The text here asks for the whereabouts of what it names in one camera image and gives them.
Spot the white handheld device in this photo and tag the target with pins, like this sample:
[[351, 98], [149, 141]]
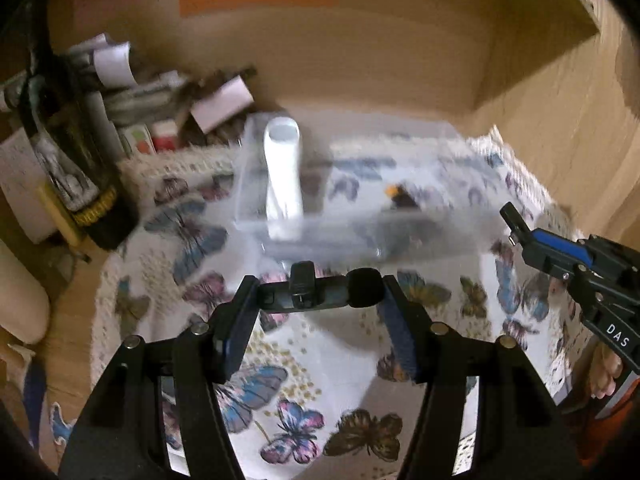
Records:
[[284, 175]]

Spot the white handwritten note paper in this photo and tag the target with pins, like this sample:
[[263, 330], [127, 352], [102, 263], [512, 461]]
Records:
[[22, 180]]

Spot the person's right hand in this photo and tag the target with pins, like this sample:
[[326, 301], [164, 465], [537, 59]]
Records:
[[607, 375]]

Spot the yellow candle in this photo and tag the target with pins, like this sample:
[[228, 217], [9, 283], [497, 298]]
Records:
[[59, 215]]

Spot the clear plastic container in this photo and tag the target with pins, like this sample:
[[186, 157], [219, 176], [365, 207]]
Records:
[[360, 185]]

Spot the black clip-on microphone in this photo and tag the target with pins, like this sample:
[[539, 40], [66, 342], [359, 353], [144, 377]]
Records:
[[320, 291]]

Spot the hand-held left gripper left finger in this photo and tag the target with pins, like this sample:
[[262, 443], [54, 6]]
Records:
[[235, 340]]

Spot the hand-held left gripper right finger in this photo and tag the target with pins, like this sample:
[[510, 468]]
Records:
[[400, 340]]

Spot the pale pink cylinder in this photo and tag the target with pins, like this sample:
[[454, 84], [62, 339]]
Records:
[[20, 295]]

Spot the pink sticky note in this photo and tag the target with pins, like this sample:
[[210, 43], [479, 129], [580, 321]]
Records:
[[115, 2]]

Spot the white card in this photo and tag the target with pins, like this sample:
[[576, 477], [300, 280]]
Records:
[[222, 104]]

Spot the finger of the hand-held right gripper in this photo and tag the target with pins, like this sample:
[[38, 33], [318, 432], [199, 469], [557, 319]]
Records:
[[515, 220], [562, 247]]

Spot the small black and orange object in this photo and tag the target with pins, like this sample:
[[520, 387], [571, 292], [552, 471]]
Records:
[[400, 196]]

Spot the dark wine bottle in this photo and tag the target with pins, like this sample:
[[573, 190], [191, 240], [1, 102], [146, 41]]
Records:
[[80, 160]]

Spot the butterfly printed cloth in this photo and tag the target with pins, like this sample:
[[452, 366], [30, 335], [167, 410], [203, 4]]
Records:
[[320, 355]]

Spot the stack of papers and booklets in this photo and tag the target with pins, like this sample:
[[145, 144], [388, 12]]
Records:
[[145, 90]]

